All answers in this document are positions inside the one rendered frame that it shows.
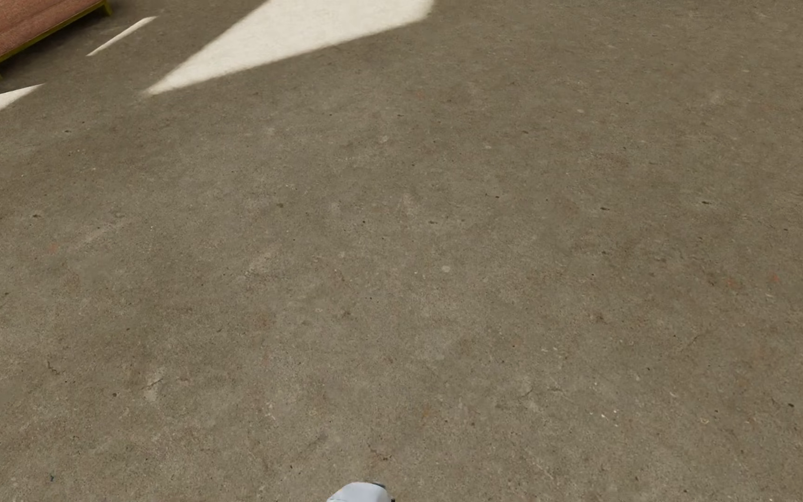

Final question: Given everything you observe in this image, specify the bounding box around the white robot foot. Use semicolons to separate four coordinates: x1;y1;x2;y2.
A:
326;482;396;502

